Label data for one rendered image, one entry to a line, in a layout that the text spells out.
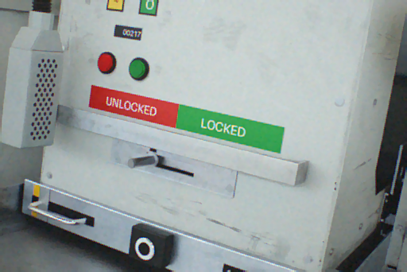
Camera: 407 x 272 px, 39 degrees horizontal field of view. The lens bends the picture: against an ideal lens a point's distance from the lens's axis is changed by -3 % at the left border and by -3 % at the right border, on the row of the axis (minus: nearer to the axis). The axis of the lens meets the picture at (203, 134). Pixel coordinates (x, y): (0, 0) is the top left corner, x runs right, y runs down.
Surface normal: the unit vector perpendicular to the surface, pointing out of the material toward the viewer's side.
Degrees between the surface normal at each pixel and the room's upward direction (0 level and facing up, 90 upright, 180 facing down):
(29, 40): 61
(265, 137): 90
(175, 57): 90
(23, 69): 90
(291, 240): 90
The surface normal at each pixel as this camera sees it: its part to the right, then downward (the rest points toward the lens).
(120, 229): -0.48, 0.07
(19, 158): 0.66, 0.22
